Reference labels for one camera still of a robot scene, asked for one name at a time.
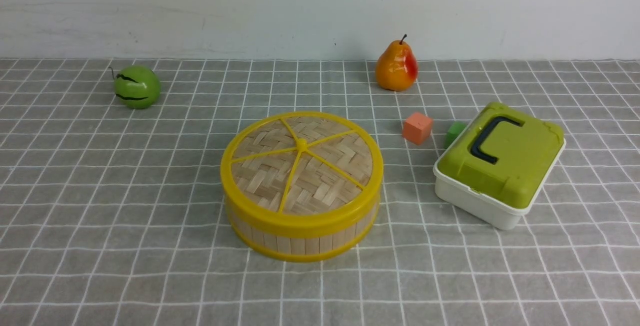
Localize yellow woven bamboo steamer lid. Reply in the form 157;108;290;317
219;111;384;238

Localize bamboo steamer base yellow bands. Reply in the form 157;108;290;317
224;199;380;262

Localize green lid white storage box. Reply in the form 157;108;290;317
433;102;566;230

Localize orange cube block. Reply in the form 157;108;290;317
401;112;434;145

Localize orange yellow pear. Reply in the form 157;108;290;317
375;34;419;92

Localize green cube block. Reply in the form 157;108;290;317
443;121;467;149

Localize green apple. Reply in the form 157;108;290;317
109;65;162;109

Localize grey checked tablecloth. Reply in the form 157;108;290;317
0;59;640;325

